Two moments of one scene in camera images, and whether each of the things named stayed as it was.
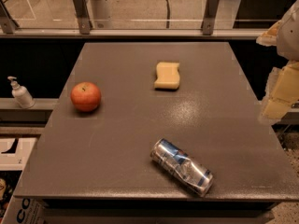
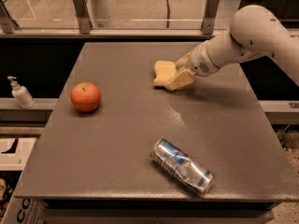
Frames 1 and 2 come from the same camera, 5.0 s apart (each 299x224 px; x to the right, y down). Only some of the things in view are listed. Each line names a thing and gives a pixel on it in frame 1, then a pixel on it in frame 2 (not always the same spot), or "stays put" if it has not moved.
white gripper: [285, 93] -> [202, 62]
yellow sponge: [168, 76] stays put
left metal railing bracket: [7, 23] stays put
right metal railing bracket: [210, 11] stays put
